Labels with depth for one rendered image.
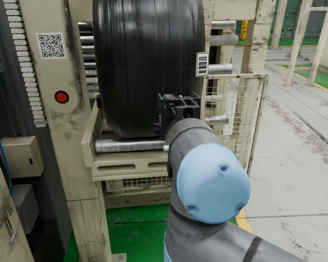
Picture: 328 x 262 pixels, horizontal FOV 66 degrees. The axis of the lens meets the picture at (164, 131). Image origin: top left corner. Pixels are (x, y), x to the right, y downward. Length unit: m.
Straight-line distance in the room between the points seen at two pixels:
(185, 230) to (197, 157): 0.09
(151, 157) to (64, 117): 0.32
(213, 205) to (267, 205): 1.81
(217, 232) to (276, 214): 1.71
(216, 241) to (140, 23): 0.50
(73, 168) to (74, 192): 0.12
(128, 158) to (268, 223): 1.30
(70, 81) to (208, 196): 0.69
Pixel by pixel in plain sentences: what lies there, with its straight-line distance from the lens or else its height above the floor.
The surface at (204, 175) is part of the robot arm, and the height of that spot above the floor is 1.19.
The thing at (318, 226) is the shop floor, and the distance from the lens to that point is 2.07.
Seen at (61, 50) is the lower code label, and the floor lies 1.21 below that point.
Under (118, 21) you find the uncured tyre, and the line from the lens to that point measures 0.66.
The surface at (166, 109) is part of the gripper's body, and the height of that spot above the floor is 1.17.
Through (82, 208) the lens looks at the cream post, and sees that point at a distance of 1.15.
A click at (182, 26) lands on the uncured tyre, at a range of 0.66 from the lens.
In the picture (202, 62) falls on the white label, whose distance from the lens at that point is 0.68.
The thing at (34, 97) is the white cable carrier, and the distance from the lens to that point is 0.93.
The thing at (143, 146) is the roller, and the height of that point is 0.90.
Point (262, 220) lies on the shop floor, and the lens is 1.96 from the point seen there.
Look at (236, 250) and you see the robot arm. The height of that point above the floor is 1.10.
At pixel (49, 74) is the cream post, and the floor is 1.14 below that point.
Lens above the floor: 1.35
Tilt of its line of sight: 28 degrees down
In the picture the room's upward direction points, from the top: straight up
